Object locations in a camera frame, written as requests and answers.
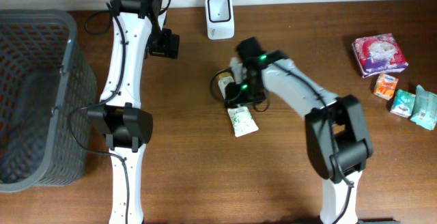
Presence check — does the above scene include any black cable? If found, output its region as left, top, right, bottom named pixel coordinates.
left=68, top=0, right=171, bottom=224
left=208, top=61, right=356, bottom=224

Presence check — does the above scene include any left black cable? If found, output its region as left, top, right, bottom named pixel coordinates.
left=68, top=0, right=171, bottom=224

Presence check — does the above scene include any red purple tissue pack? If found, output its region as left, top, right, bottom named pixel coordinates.
left=352, top=33, right=409, bottom=78

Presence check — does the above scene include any teal small tissue pack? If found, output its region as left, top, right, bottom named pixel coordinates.
left=390, top=89, right=416, bottom=118

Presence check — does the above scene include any mint green wipes pack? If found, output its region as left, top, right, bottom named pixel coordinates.
left=410, top=85, right=436, bottom=130

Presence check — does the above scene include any orange small tissue pack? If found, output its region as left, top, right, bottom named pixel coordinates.
left=373, top=73, right=399, bottom=100

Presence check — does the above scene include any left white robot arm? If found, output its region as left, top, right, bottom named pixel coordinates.
left=87, top=0, right=180, bottom=223

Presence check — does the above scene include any white barcode scanner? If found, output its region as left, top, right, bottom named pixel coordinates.
left=205, top=0, right=235, bottom=40

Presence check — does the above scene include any white bamboo print tube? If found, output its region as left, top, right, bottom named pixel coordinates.
left=216, top=72, right=259, bottom=137

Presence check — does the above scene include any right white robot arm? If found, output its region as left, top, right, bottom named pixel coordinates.
left=223, top=37, right=373, bottom=223

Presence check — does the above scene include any right black cable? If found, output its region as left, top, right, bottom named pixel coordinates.
left=208, top=61, right=356, bottom=224

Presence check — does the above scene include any grey plastic mesh basket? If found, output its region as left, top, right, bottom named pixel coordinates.
left=1, top=10, right=98, bottom=193

